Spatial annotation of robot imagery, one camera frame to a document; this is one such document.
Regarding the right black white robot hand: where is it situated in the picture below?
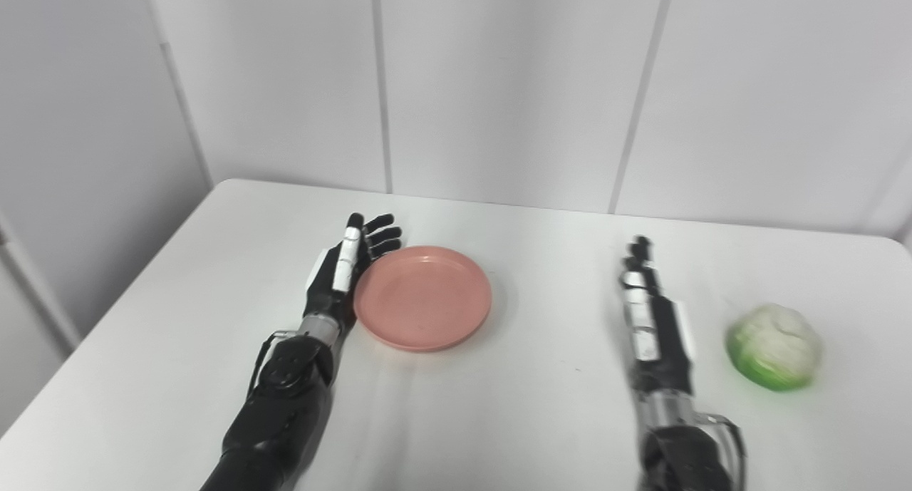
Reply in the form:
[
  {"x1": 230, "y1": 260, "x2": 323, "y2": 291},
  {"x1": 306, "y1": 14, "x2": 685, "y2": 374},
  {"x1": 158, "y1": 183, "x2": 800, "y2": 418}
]
[{"x1": 621, "y1": 236, "x2": 695, "y2": 399}]

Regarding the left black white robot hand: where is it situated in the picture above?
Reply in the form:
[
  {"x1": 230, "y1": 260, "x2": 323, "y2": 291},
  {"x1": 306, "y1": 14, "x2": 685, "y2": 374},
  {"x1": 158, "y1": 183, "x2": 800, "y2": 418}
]
[{"x1": 302, "y1": 212, "x2": 403, "y2": 331}]

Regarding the pink plate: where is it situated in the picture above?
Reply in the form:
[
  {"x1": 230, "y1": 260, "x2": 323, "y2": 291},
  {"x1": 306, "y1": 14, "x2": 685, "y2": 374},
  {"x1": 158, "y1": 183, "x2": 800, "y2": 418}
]
[{"x1": 353, "y1": 246, "x2": 493, "y2": 352}]

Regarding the green white cabbage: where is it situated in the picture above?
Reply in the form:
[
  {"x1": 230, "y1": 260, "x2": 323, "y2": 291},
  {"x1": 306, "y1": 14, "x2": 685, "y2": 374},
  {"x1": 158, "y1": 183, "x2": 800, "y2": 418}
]
[{"x1": 725, "y1": 304, "x2": 822, "y2": 392}]

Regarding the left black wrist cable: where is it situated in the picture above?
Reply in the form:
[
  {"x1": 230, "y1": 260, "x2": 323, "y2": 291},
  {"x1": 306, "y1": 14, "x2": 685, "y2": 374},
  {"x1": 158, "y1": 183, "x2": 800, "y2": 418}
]
[{"x1": 247, "y1": 329, "x2": 300, "y2": 399}]

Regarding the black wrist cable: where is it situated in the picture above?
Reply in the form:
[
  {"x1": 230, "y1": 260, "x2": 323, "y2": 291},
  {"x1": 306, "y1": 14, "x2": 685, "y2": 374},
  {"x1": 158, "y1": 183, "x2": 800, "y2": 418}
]
[
  {"x1": 247, "y1": 329, "x2": 300, "y2": 399},
  {"x1": 697, "y1": 413, "x2": 747, "y2": 491}
]

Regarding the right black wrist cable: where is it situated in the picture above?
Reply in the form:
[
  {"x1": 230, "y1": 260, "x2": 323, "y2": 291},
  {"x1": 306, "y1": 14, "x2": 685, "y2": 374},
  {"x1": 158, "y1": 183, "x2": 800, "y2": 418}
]
[{"x1": 697, "y1": 413, "x2": 747, "y2": 491}]

